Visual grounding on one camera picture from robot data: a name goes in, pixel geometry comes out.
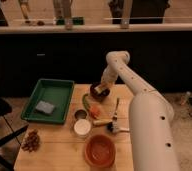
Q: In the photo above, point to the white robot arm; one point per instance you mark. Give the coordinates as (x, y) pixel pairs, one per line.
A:
(150, 115)

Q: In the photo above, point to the purple bowl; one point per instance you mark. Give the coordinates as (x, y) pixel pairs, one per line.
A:
(98, 96)

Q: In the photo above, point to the orange bowl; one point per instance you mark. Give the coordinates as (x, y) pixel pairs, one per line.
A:
(99, 151)

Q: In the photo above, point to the grey sponge in tray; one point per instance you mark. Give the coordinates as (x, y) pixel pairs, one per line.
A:
(45, 107)

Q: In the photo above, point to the yellow banana toy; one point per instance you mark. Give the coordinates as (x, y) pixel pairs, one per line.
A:
(101, 122)

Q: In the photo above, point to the small metal cup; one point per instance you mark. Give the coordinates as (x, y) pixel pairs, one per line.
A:
(80, 114)

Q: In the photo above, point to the brown grape bunch toy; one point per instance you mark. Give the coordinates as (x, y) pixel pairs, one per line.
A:
(31, 142)

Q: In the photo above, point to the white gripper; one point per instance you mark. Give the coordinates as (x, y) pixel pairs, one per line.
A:
(105, 85)

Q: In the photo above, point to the white cup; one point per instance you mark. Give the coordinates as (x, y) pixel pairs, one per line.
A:
(82, 127)

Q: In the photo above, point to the orange carrot toy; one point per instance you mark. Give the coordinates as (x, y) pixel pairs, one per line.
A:
(94, 112)

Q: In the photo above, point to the dish brush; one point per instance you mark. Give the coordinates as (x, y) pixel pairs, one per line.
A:
(114, 128)

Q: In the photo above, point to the eraser block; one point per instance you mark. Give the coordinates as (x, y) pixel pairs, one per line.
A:
(99, 89)

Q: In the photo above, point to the green plastic tray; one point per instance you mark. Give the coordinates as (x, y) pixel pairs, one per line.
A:
(54, 91)

